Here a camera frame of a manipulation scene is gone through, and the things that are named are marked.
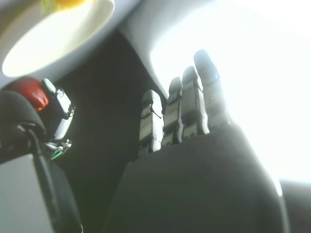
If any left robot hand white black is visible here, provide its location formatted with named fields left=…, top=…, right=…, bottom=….
left=0, top=50, right=291, bottom=233

